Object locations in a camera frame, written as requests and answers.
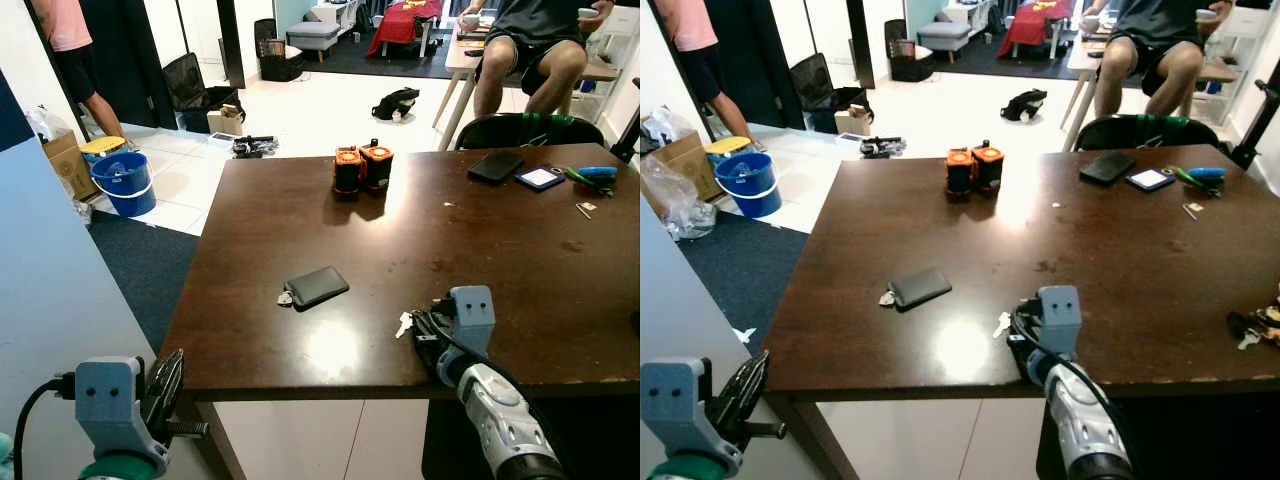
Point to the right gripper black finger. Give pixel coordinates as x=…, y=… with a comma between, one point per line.
x=1016, y=339
x=1015, y=318
x=423, y=318
x=425, y=339

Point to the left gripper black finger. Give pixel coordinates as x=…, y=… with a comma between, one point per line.
x=755, y=385
x=153, y=395
x=727, y=398
x=172, y=380

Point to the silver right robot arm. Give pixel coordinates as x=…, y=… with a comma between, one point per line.
x=500, y=410
x=1085, y=420

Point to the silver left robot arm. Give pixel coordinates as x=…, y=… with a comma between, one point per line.
x=115, y=470
x=685, y=470

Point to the white paper scrap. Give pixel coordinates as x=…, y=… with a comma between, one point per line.
x=743, y=334

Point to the dark brown wooden table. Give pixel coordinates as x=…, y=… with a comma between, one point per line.
x=1100, y=260
x=450, y=260

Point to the black leather wallet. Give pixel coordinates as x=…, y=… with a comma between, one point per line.
x=922, y=287
x=320, y=285

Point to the dark blue rug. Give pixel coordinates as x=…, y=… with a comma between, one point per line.
x=145, y=270
x=740, y=280

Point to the silver key bunch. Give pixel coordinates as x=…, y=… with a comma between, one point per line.
x=286, y=297
x=886, y=298

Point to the orange black tool battery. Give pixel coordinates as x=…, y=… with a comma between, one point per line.
x=988, y=167
x=347, y=172
x=959, y=173
x=377, y=167

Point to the black flat case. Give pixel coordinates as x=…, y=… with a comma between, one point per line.
x=1107, y=167
x=496, y=166

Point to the white card with blue rim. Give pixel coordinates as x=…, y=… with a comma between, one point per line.
x=1150, y=179
x=540, y=178

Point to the blue plastic bucket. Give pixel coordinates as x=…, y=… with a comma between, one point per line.
x=750, y=195
x=125, y=190

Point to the small metal key tag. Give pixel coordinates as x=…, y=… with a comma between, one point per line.
x=1192, y=210
x=586, y=208

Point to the clear plastic bag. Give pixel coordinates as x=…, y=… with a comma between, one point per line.
x=675, y=200
x=80, y=210
x=48, y=122
x=665, y=125

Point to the black chair with green trim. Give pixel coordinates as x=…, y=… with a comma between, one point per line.
x=520, y=132
x=1140, y=133

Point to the black soft bag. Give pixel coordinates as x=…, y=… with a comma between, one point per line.
x=1024, y=105
x=396, y=104

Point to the black gadget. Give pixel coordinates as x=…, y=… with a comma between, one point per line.
x=883, y=147
x=255, y=146

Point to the key bunch with black fob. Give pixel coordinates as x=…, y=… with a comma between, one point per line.
x=1255, y=325

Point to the large cardboard box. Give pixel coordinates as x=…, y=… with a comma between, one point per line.
x=65, y=165
x=690, y=160

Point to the small cardboard box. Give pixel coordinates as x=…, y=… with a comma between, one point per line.
x=226, y=122
x=853, y=123

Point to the light wooden desk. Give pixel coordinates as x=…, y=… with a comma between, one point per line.
x=1075, y=52
x=452, y=55

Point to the black stand pole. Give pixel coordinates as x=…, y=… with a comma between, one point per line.
x=628, y=130
x=1255, y=130

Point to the black crate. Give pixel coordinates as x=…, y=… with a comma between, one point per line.
x=900, y=55
x=270, y=55

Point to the grey ottoman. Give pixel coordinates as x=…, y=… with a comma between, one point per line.
x=312, y=35
x=942, y=36

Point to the red cloth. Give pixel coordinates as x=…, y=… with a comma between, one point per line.
x=400, y=25
x=1038, y=25

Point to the black open bin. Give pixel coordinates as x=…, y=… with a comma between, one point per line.
x=190, y=85
x=815, y=85

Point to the seated person in dark clothes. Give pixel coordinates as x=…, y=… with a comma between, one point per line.
x=540, y=20
x=1160, y=20

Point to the dark door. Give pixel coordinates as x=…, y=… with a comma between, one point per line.
x=130, y=50
x=750, y=50

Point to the white shelf unit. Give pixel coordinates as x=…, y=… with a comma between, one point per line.
x=620, y=30
x=1240, y=30

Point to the person in pink shirt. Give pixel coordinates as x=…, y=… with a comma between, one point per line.
x=695, y=20
x=70, y=25

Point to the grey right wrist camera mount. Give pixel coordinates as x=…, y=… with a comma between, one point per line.
x=1060, y=315
x=472, y=315

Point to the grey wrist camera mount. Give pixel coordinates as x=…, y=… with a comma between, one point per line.
x=668, y=400
x=105, y=400
x=472, y=315
x=1060, y=315

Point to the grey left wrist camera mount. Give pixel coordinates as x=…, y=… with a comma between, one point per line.
x=668, y=400
x=105, y=400

